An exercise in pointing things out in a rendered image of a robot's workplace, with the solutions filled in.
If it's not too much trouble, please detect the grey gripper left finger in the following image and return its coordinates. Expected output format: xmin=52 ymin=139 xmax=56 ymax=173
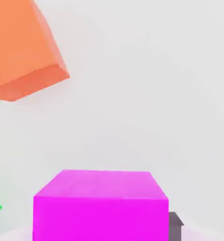
xmin=5 ymin=225 xmax=34 ymax=241

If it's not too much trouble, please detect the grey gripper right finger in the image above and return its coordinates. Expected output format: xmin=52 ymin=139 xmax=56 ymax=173
xmin=168 ymin=211 xmax=224 ymax=241

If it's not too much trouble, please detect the small magenta cube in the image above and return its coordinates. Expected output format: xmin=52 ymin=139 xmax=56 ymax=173
xmin=32 ymin=169 xmax=169 ymax=241

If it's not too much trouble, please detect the large orange box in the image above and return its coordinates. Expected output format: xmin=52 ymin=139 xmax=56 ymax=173
xmin=0 ymin=0 xmax=71 ymax=102

